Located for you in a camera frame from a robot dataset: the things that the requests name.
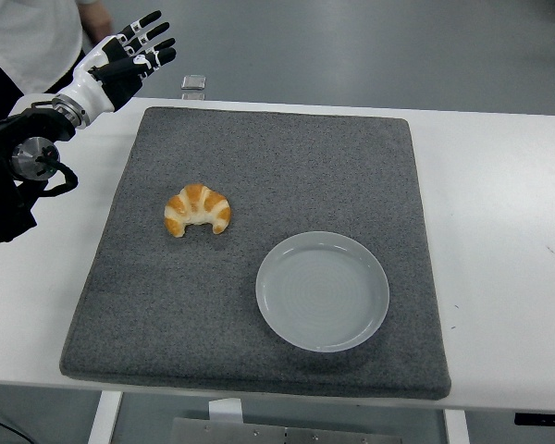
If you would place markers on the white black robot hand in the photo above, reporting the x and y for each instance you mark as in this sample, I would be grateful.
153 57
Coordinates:
90 90

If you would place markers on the white table leg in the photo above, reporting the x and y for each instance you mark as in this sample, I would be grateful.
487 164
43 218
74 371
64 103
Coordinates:
457 427
104 418

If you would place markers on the grey square felt mat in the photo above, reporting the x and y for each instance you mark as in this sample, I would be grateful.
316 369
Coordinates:
259 162

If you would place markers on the metal floor socket box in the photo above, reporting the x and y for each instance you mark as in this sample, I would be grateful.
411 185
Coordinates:
193 96
194 82

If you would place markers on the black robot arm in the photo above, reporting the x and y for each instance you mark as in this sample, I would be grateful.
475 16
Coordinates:
0 139

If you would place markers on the person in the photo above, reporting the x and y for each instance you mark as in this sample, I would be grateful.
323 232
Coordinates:
28 37

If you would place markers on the light grey round plate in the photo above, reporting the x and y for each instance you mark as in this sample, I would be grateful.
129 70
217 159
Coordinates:
323 296

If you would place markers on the golden croissant bread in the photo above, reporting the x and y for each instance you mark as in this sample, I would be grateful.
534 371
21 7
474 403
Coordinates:
205 203

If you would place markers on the black table control panel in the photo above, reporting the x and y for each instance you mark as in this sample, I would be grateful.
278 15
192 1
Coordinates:
543 419

